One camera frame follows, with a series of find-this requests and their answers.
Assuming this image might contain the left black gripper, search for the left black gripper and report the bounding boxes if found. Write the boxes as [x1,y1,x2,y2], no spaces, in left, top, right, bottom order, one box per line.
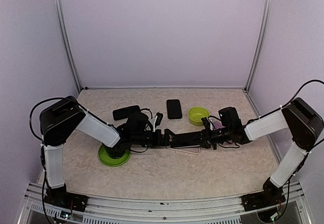
[132,128,180,148]

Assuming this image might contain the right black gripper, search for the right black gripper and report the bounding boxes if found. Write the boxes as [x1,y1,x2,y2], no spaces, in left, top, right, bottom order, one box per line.
[190,124,232,149]

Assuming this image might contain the pink phone case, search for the pink phone case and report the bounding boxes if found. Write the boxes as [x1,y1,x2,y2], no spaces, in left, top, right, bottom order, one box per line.
[167,146,200,155]

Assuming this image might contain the black phone case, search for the black phone case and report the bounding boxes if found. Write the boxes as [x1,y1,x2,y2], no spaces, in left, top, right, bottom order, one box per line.
[166,99,182,120]
[112,105,140,121]

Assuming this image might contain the purple phone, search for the purple phone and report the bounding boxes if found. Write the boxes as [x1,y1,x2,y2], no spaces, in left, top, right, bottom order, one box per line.
[213,121,223,129]

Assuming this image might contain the black phone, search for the black phone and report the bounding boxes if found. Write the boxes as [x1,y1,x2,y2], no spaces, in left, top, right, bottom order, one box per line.
[170,142,200,148]

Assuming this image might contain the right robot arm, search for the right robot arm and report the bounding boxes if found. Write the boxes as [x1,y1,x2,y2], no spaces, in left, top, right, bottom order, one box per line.
[170,97,323,188]

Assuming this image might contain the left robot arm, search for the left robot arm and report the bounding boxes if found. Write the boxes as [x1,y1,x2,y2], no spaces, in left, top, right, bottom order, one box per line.
[39,96,170,206]

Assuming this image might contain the green bowl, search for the green bowl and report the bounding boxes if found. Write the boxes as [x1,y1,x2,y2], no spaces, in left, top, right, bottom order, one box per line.
[188,106,210,126]

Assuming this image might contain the dark green mug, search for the dark green mug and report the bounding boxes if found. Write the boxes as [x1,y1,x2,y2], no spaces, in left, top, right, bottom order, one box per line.
[104,146,126,159]

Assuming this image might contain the green plate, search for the green plate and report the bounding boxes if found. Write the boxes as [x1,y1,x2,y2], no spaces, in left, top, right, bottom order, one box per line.
[98,144,131,167]

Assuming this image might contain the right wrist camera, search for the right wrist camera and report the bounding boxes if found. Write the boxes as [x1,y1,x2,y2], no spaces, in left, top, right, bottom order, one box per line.
[201,117,215,131]

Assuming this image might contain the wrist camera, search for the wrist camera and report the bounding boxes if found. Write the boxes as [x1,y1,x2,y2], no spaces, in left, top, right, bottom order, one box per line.
[201,117,215,131]
[151,113,163,132]

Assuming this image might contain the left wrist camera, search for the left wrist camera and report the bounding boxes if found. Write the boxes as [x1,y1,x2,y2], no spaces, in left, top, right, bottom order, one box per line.
[151,113,163,132]

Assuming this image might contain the aluminium front rail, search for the aluminium front rail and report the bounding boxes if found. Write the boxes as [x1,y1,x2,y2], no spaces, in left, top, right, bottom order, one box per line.
[16,182,313,223]

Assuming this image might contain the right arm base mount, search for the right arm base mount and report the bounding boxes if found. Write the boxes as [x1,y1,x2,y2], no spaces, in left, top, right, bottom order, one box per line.
[241,178,286,211]

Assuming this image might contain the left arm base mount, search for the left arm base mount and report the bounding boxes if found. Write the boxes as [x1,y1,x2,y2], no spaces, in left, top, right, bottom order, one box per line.
[45,185,88,212]

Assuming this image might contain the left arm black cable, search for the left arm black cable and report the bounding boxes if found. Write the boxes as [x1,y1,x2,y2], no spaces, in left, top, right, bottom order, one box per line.
[28,97,66,140]

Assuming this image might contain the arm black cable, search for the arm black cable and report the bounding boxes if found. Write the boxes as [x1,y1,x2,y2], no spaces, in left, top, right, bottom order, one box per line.
[279,79,324,110]
[28,97,66,140]

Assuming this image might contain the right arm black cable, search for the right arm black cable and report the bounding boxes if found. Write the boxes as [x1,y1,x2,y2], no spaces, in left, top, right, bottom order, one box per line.
[279,79,324,110]

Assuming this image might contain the right aluminium frame post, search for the right aluminium frame post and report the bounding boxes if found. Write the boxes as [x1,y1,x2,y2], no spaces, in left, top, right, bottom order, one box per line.
[245,0,272,93]

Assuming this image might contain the aluminium frame post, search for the aluminium frame post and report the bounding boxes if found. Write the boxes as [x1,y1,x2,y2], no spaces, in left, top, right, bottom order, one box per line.
[245,0,272,93]
[54,0,82,93]

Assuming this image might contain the left aluminium frame post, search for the left aluminium frame post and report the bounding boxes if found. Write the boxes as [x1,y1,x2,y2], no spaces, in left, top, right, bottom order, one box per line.
[54,0,82,93]

